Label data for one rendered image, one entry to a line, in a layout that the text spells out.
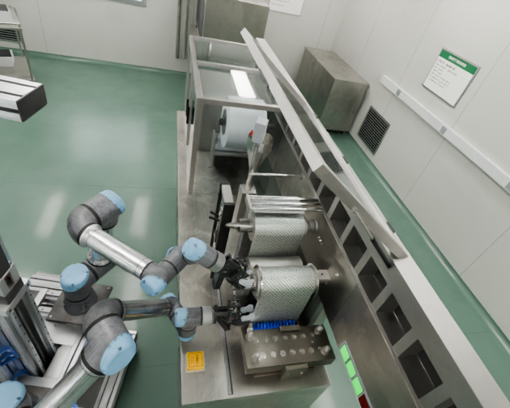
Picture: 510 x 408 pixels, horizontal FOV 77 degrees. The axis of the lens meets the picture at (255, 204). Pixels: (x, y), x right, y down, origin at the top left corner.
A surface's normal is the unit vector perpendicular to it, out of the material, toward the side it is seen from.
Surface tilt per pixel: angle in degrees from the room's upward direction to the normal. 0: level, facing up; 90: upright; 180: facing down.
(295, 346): 0
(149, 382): 0
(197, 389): 0
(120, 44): 90
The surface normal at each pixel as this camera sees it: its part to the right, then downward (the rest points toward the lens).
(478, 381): 0.21, -0.74
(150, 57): 0.18, 0.67
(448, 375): -0.96, -0.03
